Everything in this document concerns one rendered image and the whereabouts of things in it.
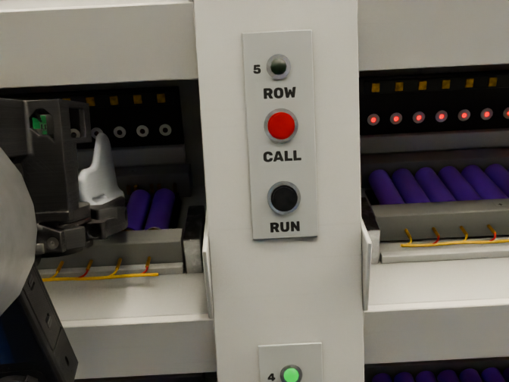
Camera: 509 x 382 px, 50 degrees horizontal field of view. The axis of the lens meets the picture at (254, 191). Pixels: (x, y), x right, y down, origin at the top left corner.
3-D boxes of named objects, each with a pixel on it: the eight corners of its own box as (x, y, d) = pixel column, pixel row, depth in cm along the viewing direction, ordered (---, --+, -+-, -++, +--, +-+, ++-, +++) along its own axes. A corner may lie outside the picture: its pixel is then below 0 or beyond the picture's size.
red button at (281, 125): (295, 139, 32) (294, 111, 32) (268, 140, 32) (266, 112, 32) (294, 138, 33) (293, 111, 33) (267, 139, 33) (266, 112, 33)
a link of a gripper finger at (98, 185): (143, 130, 42) (92, 133, 33) (148, 208, 43) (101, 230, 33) (104, 133, 42) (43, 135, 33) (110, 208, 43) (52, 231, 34)
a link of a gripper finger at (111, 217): (145, 195, 37) (90, 217, 29) (146, 217, 38) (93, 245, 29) (79, 197, 38) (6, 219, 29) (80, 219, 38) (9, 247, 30)
